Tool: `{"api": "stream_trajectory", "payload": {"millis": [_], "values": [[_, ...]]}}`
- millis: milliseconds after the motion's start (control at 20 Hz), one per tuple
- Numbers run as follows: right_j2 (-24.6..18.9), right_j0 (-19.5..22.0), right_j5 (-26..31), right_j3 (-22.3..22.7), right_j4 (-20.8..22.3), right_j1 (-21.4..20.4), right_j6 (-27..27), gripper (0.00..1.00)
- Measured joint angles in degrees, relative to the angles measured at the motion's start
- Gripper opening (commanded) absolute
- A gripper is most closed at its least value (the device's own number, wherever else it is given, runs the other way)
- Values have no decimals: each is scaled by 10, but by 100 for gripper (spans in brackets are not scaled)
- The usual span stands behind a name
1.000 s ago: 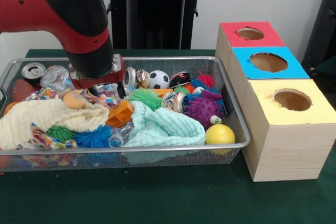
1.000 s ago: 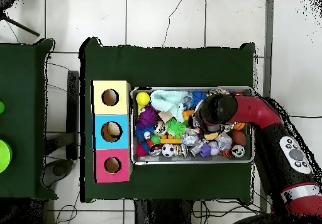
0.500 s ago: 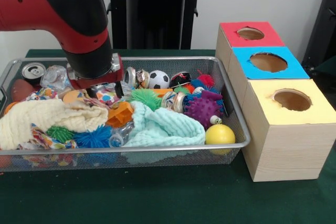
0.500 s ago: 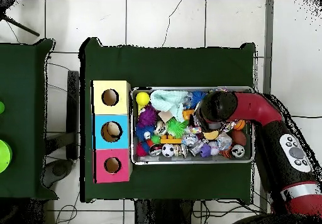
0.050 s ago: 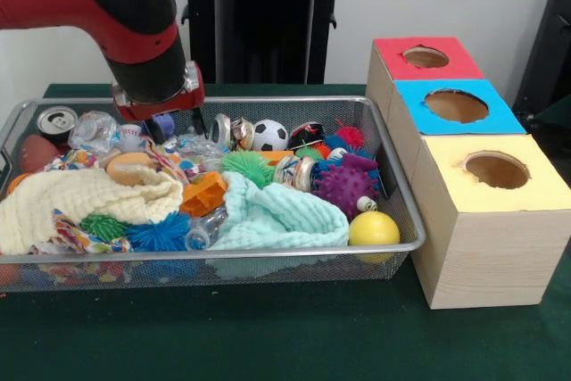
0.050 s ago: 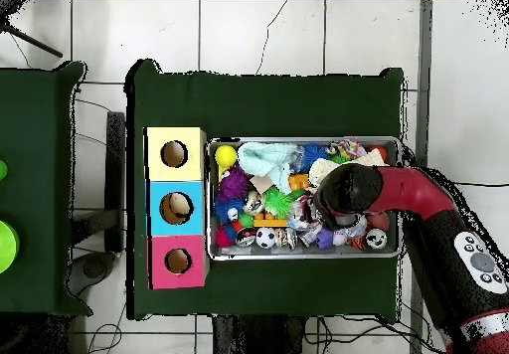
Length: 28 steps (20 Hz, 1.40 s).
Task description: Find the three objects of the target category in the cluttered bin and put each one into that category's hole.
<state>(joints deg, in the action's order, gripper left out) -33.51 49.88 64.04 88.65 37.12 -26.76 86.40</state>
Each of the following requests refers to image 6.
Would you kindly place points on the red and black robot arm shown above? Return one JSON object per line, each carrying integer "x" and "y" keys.
{"x": 437, "y": 230}

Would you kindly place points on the shallow metal mesh bin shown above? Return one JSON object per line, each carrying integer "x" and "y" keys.
{"x": 278, "y": 253}

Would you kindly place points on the wooden box with three holes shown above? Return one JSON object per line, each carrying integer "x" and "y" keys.
{"x": 177, "y": 173}

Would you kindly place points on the purple spiky ball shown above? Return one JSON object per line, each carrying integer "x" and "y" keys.
{"x": 234, "y": 185}

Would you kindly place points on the mint green cloth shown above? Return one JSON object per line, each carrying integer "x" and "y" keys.
{"x": 262, "y": 159}

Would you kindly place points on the yellow smooth ball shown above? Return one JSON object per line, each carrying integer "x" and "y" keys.
{"x": 226, "y": 156}

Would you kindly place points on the orange plastic block toy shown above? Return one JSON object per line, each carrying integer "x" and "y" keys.
{"x": 298, "y": 182}

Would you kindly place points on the black and white soccer ball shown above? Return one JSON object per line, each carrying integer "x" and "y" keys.
{"x": 267, "y": 238}

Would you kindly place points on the cream yellow cloth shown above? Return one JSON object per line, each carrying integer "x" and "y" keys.
{"x": 318, "y": 171}

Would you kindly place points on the silver topped drink can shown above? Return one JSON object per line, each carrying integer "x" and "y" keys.
{"x": 375, "y": 238}

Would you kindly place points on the dark green side table cloth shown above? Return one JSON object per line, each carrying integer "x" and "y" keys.
{"x": 32, "y": 171}

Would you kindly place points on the small bright green object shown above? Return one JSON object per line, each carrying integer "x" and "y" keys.
{"x": 2, "y": 170}

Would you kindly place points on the large bright green cup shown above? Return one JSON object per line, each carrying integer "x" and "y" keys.
{"x": 7, "y": 246}

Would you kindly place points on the black tripod leg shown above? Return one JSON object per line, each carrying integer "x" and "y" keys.
{"x": 35, "y": 43}

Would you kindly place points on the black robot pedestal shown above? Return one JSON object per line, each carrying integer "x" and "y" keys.
{"x": 258, "y": 336}

